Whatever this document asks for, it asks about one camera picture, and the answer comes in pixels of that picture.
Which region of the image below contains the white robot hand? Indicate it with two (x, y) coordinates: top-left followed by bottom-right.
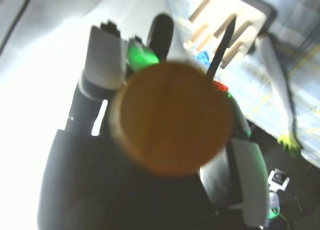
(37, 13), (270, 230)

